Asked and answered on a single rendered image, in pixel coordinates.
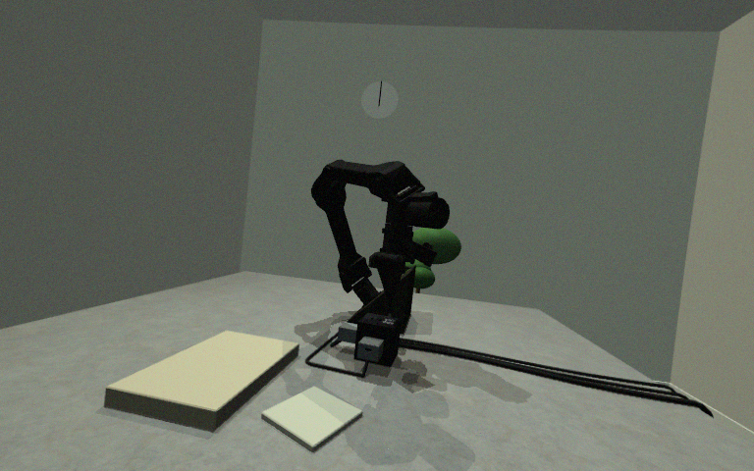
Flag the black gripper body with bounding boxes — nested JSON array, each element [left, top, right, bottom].
[[368, 224, 415, 272]]

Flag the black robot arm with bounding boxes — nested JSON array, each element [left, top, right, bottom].
[[311, 160, 450, 307]]

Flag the beige flat rectangular slab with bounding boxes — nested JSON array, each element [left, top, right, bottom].
[[104, 331, 299, 431]]

